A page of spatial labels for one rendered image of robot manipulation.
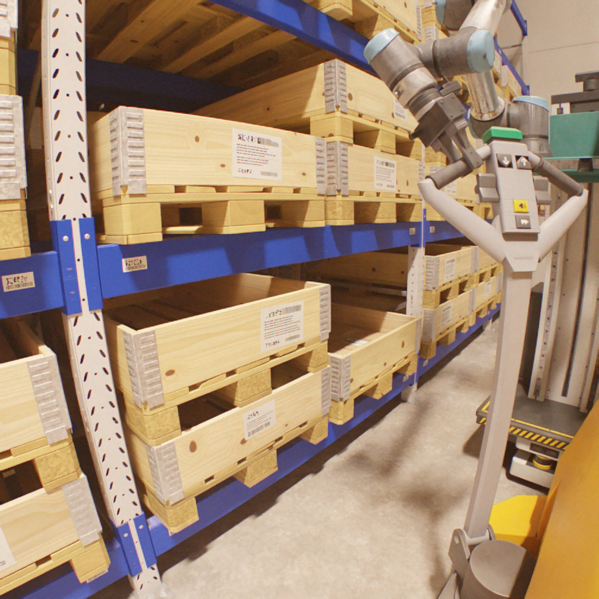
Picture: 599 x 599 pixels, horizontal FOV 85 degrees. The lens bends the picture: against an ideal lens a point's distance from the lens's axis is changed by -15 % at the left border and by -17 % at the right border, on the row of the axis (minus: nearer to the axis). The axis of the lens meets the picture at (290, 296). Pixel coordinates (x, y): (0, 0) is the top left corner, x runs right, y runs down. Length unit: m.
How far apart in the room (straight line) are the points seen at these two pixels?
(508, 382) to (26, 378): 1.07
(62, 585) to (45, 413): 0.59
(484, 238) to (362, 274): 1.98
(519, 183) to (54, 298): 1.08
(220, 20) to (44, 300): 1.49
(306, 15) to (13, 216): 1.28
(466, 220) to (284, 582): 1.30
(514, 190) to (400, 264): 1.77
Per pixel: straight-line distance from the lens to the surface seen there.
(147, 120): 1.05
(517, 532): 1.30
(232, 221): 1.16
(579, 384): 2.16
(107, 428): 1.15
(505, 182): 0.87
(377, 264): 2.66
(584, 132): 1.96
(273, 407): 1.40
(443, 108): 0.82
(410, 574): 1.60
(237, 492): 1.57
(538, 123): 1.85
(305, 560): 1.61
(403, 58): 0.89
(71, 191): 1.01
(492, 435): 0.99
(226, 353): 1.19
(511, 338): 0.89
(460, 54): 0.96
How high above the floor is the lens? 1.24
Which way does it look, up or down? 12 degrees down
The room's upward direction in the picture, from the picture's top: 2 degrees counter-clockwise
